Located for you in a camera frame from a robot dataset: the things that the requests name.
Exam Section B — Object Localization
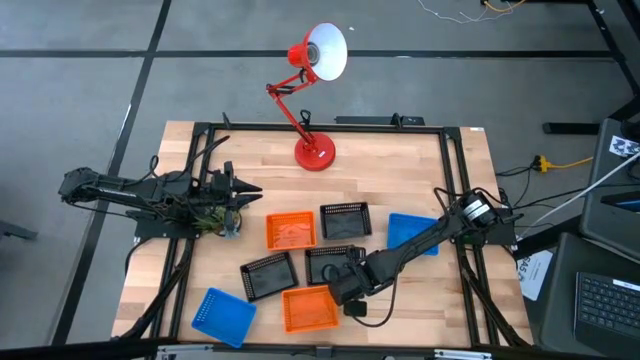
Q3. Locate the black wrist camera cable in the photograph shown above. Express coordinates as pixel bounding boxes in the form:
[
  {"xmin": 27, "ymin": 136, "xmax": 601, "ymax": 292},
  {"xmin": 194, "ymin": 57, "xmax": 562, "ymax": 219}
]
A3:
[{"xmin": 349, "ymin": 269, "xmax": 403, "ymax": 329}]

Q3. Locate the green artificial plant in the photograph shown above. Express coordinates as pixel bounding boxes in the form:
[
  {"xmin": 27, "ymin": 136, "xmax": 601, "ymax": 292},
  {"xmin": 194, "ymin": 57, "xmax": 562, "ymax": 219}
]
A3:
[{"xmin": 193, "ymin": 206, "xmax": 245, "ymax": 240}]

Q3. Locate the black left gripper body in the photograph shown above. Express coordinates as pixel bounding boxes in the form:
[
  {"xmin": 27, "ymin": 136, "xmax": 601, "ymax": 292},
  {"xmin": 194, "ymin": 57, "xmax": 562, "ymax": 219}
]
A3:
[{"xmin": 207, "ymin": 169, "xmax": 242, "ymax": 214}]

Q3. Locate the blue slotted plastic basket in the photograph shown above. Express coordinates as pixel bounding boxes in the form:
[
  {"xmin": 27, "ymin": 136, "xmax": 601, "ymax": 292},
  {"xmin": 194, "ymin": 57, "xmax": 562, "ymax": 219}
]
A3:
[
  {"xmin": 386, "ymin": 212, "xmax": 442, "ymax": 258},
  {"xmin": 190, "ymin": 286, "xmax": 258, "ymax": 349}
]

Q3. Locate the laptop keyboard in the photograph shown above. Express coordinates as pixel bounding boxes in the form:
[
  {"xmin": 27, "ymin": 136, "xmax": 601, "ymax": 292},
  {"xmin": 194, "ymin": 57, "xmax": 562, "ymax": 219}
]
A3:
[{"xmin": 572, "ymin": 269, "xmax": 640, "ymax": 359}]

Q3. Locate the white paper sheet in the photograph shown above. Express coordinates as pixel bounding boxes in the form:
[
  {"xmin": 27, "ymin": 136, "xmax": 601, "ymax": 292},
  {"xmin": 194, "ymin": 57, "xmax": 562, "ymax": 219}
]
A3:
[{"xmin": 516, "ymin": 248, "xmax": 554, "ymax": 303}]

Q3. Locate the orange slotted plastic basket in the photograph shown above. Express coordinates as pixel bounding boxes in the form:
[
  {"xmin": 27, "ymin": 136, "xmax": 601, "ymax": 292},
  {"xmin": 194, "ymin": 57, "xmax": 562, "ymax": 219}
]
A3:
[
  {"xmin": 281, "ymin": 284, "xmax": 342, "ymax": 335},
  {"xmin": 264, "ymin": 210, "xmax": 319, "ymax": 252}
]

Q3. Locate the gray metal floor leg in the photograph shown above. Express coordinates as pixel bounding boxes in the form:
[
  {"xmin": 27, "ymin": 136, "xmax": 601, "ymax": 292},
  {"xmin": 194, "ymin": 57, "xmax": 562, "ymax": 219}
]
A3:
[{"xmin": 0, "ymin": 218, "xmax": 39, "ymax": 242}]

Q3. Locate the dark gray side desk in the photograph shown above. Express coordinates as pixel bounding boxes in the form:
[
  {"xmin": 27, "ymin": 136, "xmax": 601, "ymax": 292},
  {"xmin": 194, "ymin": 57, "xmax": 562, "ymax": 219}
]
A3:
[{"xmin": 539, "ymin": 231, "xmax": 640, "ymax": 360}]

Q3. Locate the black slotted plastic basket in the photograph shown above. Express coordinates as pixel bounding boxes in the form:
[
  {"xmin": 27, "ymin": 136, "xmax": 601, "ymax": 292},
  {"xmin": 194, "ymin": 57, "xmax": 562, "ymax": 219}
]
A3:
[
  {"xmin": 239, "ymin": 251, "xmax": 300, "ymax": 303},
  {"xmin": 319, "ymin": 201, "xmax": 374, "ymax": 241},
  {"xmin": 304, "ymin": 244, "xmax": 357, "ymax": 287}
]

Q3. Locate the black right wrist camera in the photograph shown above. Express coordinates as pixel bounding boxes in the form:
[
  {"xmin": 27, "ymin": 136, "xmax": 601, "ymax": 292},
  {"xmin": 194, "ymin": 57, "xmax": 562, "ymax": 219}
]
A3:
[{"xmin": 343, "ymin": 298, "xmax": 369, "ymax": 318}]

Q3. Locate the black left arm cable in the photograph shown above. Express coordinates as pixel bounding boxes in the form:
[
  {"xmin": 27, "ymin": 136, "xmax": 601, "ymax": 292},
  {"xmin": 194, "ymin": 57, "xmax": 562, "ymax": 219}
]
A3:
[{"xmin": 185, "ymin": 134, "xmax": 233, "ymax": 174}]

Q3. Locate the red desk lamp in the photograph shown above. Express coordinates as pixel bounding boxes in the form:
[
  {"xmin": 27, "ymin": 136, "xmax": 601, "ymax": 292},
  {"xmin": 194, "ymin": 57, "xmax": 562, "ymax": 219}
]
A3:
[{"xmin": 265, "ymin": 21, "xmax": 350, "ymax": 173}]

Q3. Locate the black and white marker tag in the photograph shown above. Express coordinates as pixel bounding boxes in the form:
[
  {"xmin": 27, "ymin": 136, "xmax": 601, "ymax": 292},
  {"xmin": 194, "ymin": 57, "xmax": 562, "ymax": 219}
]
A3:
[{"xmin": 608, "ymin": 134, "xmax": 640, "ymax": 159}]

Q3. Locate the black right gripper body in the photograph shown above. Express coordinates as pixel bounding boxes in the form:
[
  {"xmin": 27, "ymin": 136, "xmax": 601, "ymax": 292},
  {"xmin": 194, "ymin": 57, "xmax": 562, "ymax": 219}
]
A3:
[{"xmin": 327, "ymin": 254, "xmax": 390, "ymax": 308}]

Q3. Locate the dark gray equipment case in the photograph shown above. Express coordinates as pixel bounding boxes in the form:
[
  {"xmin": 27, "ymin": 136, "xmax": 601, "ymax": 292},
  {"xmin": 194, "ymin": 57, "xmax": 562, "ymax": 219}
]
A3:
[{"xmin": 578, "ymin": 117, "xmax": 640, "ymax": 252}]

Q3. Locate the black metal table frame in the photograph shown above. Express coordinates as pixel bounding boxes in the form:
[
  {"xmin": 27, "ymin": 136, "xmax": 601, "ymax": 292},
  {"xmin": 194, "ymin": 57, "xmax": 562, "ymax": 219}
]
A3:
[{"xmin": 112, "ymin": 112, "xmax": 534, "ymax": 352}]

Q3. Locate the yellow extension cord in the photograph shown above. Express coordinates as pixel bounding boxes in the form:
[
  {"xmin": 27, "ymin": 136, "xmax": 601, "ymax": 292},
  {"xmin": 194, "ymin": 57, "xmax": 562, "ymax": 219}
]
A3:
[{"xmin": 531, "ymin": 154, "xmax": 595, "ymax": 173}]

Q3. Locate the black mounting bar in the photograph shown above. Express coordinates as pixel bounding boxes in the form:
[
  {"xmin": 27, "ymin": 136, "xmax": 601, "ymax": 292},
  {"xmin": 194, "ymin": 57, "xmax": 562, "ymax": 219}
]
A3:
[{"xmin": 334, "ymin": 114, "xmax": 427, "ymax": 128}]

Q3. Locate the white diagonal cable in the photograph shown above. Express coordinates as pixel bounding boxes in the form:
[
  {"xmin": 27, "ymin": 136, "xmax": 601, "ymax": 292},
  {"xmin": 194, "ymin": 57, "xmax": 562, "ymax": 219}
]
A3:
[{"xmin": 518, "ymin": 151, "xmax": 640, "ymax": 237}]

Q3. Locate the black metal stand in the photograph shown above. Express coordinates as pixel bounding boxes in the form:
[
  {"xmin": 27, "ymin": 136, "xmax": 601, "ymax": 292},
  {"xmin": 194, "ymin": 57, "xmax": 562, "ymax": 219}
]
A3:
[{"xmin": 543, "ymin": 0, "xmax": 640, "ymax": 136}]

